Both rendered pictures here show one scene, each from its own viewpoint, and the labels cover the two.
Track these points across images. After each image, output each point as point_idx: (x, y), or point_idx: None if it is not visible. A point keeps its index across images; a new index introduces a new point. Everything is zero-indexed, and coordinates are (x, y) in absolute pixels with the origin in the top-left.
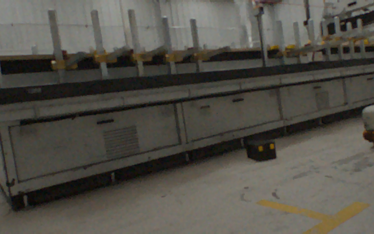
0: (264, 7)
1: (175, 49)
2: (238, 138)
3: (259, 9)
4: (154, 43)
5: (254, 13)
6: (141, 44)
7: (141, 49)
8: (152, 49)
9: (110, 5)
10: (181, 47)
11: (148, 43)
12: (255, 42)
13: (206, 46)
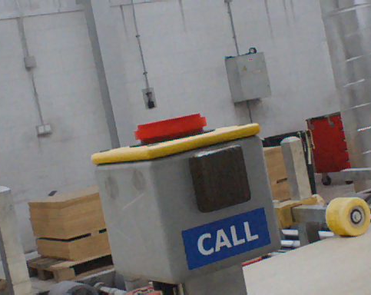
0: None
1: (127, 10)
2: None
3: (173, 203)
4: (55, 0)
5: (115, 235)
6: (11, 6)
7: (11, 24)
8: (47, 18)
9: None
10: (147, 4)
11: (33, 2)
12: None
13: (10, 205)
